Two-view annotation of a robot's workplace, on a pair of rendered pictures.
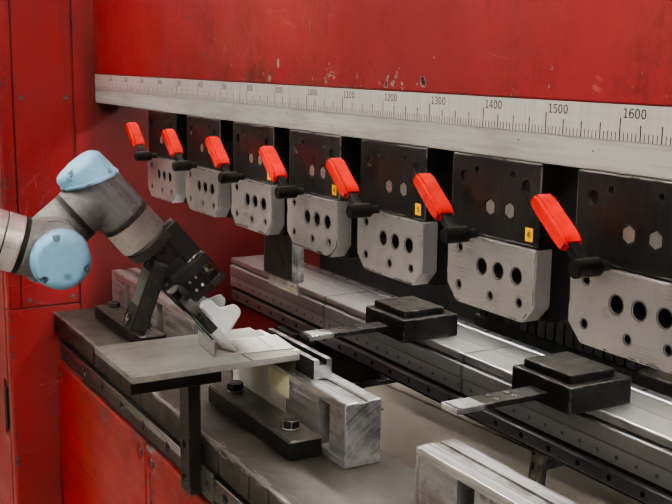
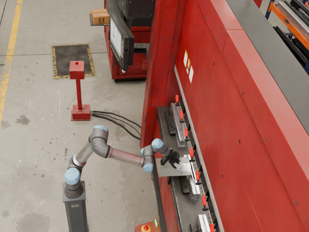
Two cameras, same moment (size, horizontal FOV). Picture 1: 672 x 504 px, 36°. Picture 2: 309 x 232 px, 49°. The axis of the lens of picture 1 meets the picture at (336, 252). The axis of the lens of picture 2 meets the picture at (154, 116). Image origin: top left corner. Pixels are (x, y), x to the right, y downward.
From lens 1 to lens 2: 1.74 m
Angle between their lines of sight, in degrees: 36
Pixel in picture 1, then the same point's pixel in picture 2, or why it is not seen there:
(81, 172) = (155, 146)
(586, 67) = (221, 217)
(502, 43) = (217, 195)
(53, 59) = (165, 60)
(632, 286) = not seen: outside the picture
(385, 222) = (201, 187)
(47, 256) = (145, 169)
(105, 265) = (170, 99)
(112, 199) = (160, 150)
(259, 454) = (178, 189)
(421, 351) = not seen: hidden behind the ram
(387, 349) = not seen: hidden behind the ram
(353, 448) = (193, 198)
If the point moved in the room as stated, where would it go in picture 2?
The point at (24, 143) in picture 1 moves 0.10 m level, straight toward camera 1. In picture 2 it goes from (156, 76) to (155, 83)
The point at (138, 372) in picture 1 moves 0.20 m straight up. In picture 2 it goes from (160, 174) to (163, 158)
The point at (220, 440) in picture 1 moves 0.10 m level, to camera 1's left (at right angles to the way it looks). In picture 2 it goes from (174, 182) to (162, 177)
